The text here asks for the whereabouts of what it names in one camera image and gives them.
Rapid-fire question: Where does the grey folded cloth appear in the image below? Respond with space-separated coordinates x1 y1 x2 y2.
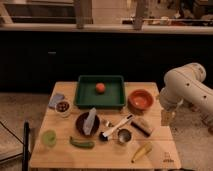
83 108 96 135

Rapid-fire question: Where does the black chair back post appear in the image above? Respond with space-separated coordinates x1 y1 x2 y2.
22 122 30 171

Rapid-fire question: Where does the red bowl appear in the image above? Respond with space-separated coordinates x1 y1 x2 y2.
128 89 154 110

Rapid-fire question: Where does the dark brown plate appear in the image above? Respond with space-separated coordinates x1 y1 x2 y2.
75 112 100 137

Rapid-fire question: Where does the wooden brush black edge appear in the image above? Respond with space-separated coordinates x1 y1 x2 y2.
131 118 154 137

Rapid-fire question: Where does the light green cup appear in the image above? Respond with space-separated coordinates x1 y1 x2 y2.
41 130 56 147

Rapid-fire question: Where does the blue grey sponge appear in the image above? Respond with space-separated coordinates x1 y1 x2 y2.
48 93 64 109

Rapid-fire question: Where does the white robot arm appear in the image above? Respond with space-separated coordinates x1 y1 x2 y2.
158 63 213 135

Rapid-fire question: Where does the yellow banana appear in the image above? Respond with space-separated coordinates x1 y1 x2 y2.
131 142 152 163

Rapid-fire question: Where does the green pepper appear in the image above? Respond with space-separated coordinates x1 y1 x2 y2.
69 137 95 149

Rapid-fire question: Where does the small metal cup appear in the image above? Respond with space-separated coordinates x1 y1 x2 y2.
118 129 132 145

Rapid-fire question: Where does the white bowl with brown contents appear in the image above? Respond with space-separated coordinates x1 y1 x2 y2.
55 100 70 117

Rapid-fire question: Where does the green plastic tray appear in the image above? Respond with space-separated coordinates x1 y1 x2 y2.
74 75 126 109

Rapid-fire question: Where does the orange tomato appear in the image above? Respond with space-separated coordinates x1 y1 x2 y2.
95 83 106 93

